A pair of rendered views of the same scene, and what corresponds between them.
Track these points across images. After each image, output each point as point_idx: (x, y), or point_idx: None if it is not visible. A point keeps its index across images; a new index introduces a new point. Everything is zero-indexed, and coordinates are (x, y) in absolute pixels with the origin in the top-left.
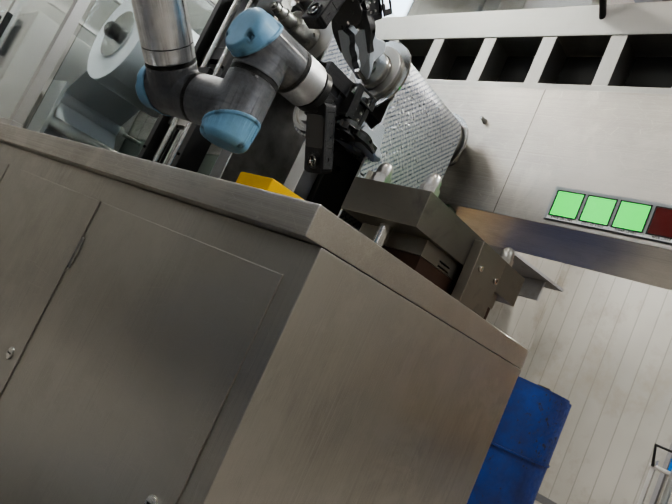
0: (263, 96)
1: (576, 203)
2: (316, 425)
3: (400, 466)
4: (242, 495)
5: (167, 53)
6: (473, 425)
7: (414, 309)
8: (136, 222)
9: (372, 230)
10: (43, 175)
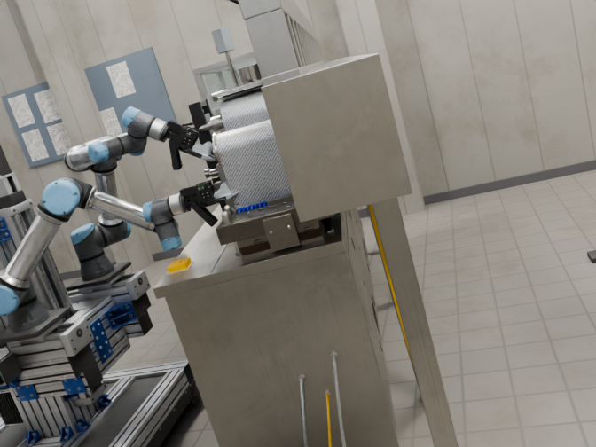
0: (164, 231)
1: None
2: (215, 340)
3: (282, 332)
4: (205, 368)
5: (148, 228)
6: (325, 294)
7: (225, 284)
8: None
9: None
10: None
